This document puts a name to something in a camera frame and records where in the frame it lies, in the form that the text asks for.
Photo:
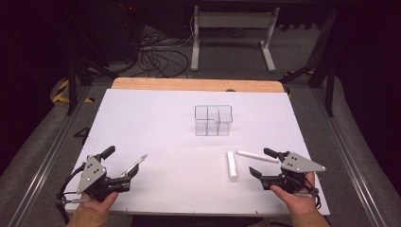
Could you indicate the yellow black hazard tape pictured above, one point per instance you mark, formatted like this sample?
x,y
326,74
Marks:
x,y
61,93

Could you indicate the silver pen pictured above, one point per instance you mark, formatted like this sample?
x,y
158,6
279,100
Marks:
x,y
138,161

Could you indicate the wooden table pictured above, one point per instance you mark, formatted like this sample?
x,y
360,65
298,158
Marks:
x,y
189,84

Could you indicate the person's right hand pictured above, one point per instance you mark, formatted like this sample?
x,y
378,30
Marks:
x,y
301,201

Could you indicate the white table board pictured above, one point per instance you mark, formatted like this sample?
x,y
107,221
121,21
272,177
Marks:
x,y
164,126

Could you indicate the aluminium floor rail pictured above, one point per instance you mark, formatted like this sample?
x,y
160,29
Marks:
x,y
47,160
350,157

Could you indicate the clear plastic organizer box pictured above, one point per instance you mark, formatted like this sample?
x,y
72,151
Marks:
x,y
212,121

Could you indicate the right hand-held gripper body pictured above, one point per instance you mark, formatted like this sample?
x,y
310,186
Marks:
x,y
298,164

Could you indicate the person's left hand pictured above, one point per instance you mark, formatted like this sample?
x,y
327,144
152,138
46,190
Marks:
x,y
97,205

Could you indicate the thick white marker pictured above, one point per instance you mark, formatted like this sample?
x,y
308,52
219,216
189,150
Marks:
x,y
232,165

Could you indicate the black metal stand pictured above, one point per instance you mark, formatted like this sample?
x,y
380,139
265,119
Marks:
x,y
72,85
329,88

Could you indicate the white metal stand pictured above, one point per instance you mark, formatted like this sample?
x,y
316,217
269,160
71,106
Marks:
x,y
233,20

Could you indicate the thin white pen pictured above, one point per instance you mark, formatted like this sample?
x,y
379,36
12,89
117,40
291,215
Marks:
x,y
257,156

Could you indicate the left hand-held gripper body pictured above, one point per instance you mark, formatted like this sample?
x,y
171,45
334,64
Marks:
x,y
94,176

